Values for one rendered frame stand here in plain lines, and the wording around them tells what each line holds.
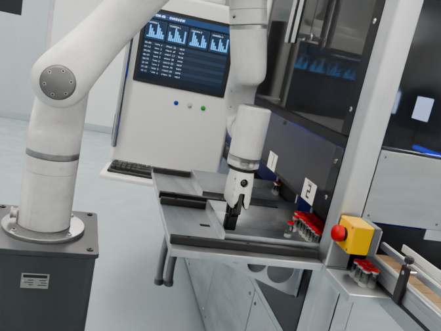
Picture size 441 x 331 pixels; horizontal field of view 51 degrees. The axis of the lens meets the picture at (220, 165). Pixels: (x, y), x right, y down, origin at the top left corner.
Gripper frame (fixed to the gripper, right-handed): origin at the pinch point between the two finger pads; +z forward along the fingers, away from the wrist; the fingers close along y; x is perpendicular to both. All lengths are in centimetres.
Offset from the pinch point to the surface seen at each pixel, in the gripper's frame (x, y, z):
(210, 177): -6, 54, 3
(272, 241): -10.7, -6.0, 1.7
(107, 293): 22, 118, 92
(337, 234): -20.3, -19.7, -7.3
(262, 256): -7.2, -9.9, 4.5
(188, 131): 0, 88, -7
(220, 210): -2.2, 19.6, 3.9
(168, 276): -5, 97, 68
